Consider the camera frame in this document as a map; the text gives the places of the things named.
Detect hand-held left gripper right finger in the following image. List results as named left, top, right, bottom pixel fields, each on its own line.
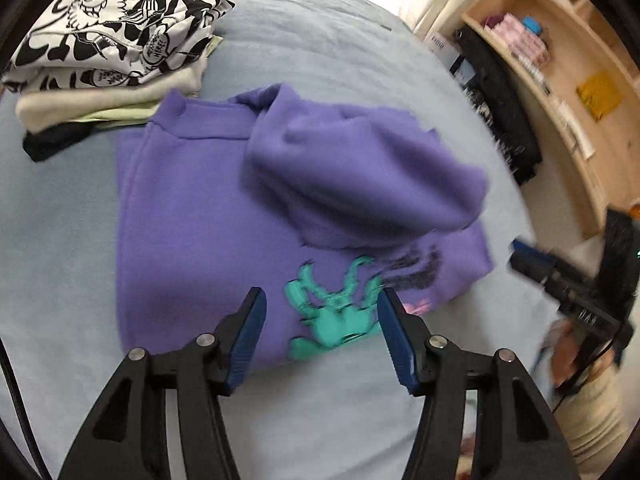
left=377, top=287, right=583, bottom=480

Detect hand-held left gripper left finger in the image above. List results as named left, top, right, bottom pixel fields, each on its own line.
left=59, top=286, right=267, bottom=480

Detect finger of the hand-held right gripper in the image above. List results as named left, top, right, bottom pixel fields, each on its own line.
left=510, top=240, right=587, bottom=284
left=508, top=256, right=557, bottom=289

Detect purple printed sweatshirt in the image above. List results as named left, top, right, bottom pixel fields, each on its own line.
left=115, top=82, right=496, bottom=366

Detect person's right forearm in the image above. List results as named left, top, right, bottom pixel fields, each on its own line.
left=547, top=317, right=633, bottom=480

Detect white papers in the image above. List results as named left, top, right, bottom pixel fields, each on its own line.
left=552, top=100, right=596, bottom=161

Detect black hanging cloth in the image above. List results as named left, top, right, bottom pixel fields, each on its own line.
left=452, top=25, right=543, bottom=186

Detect yellow cloth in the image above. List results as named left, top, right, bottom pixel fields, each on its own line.
left=576, top=71, right=623, bottom=121

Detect pink drawer boxes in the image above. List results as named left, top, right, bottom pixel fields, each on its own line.
left=482, top=12, right=551, bottom=68

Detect wooden shelf unit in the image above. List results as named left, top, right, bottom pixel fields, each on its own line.
left=460, top=0, right=640, bottom=241

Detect white box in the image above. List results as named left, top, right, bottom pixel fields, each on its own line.
left=425, top=30, right=473, bottom=86

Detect light green folded garment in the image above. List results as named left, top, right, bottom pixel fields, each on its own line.
left=70, top=35, right=223, bottom=128

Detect black folded garment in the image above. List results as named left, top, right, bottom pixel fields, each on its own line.
left=22, top=122, right=108, bottom=163

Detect cream folded garment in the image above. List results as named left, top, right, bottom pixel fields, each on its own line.
left=15, top=52, right=211, bottom=131

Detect black and white printed garment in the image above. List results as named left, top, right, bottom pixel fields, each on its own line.
left=0, top=0, right=243, bottom=96

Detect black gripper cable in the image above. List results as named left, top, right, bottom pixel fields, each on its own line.
left=554, top=337, right=617, bottom=403

